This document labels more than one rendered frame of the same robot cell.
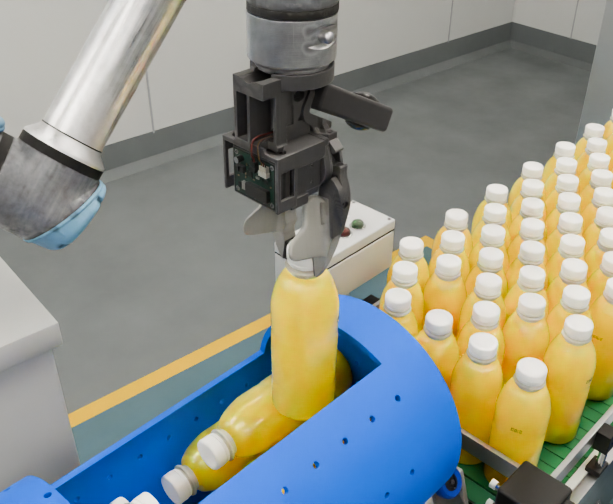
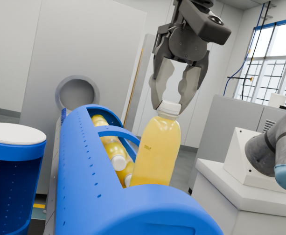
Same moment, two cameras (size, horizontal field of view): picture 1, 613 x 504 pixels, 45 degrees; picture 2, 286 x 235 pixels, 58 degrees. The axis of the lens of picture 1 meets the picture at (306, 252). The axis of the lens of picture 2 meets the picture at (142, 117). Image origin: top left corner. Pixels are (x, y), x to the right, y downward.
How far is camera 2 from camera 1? 0.98 m
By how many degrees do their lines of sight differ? 107
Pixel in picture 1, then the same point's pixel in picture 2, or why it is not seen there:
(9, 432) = not seen: hidden behind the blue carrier
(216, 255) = not seen: outside the picture
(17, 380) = (226, 208)
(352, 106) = (188, 11)
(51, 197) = (285, 153)
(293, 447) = (102, 158)
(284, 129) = (173, 20)
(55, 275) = not seen: outside the picture
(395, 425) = (87, 197)
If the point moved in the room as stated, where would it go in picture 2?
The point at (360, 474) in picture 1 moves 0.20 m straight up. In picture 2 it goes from (77, 185) to (101, 83)
